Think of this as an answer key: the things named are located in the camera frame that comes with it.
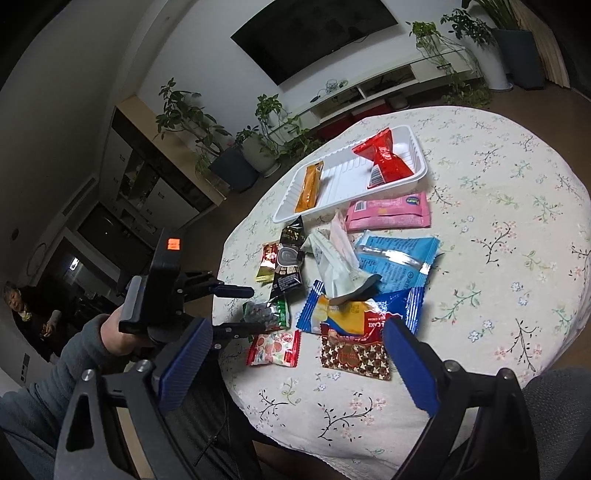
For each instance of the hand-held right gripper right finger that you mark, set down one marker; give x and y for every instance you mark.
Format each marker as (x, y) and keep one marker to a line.
(411, 369)

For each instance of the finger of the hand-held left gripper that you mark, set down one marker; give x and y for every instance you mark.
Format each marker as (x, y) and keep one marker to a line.
(226, 291)
(242, 329)

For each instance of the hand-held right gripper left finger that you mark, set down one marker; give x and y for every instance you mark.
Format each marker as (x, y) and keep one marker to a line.
(184, 364)

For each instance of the black snack packet silver disc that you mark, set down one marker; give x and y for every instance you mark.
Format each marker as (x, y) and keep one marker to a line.
(286, 274)

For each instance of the dark blue cake packet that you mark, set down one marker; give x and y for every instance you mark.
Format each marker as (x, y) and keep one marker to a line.
(323, 314)

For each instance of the light blue snack packet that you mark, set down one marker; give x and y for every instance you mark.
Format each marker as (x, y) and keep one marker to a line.
(406, 251)

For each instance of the white plastic tray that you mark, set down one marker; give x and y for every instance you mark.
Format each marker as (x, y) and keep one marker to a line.
(341, 184)

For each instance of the person's left forearm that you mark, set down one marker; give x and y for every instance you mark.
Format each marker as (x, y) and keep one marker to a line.
(46, 392)

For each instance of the person's left hand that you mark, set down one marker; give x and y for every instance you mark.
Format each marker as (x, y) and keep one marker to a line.
(113, 344)

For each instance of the red strawberry candy packet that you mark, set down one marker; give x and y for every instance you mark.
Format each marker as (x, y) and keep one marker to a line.
(272, 348)

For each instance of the small red gold packet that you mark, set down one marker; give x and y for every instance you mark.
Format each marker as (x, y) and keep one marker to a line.
(267, 258)

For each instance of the brown patterned chocolate packet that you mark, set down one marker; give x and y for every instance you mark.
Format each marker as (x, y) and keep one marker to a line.
(355, 357)

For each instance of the small black gold packet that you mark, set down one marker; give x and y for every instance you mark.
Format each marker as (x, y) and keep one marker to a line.
(292, 233)

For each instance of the pale green snack packet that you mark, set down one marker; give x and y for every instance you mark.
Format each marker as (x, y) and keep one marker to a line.
(332, 272)

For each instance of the leafy plant in dark pot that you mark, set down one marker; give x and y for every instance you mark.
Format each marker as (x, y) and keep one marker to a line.
(233, 168)

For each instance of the white pink-striped snack packet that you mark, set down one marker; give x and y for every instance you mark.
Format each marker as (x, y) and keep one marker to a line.
(340, 233)

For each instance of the orange snack packet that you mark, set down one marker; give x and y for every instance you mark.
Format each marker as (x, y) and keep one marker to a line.
(310, 187)

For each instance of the wooden cabinet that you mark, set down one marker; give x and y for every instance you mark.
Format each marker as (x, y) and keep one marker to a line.
(138, 152)

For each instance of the small plant in white pot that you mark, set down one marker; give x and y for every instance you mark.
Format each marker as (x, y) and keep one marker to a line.
(258, 154)

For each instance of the pink snack packet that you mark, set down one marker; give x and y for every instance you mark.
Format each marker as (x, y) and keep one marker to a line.
(388, 212)

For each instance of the grey fabric chair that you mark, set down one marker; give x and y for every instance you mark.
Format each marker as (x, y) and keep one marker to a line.
(563, 415)

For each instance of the floral tablecloth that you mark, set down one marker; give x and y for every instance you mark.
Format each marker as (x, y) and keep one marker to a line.
(498, 221)

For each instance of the trailing vine plant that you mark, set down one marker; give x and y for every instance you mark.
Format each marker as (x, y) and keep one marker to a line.
(270, 104)
(431, 30)

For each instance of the red snack packet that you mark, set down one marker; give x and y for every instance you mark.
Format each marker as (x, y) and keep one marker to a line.
(385, 161)

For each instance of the small white round container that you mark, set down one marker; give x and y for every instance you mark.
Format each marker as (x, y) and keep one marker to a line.
(398, 101)

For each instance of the white television cabinet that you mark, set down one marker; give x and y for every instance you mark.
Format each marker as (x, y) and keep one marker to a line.
(415, 74)

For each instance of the bushy plant in white pot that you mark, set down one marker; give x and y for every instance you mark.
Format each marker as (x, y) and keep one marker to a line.
(496, 69)

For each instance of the broad-leaf plant in dark pot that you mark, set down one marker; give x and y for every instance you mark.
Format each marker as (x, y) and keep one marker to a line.
(521, 55)

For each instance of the wooden slat panel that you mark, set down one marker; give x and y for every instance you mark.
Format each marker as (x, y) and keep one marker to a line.
(549, 50)

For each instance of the black wall television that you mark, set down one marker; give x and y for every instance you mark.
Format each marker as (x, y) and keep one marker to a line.
(314, 32)

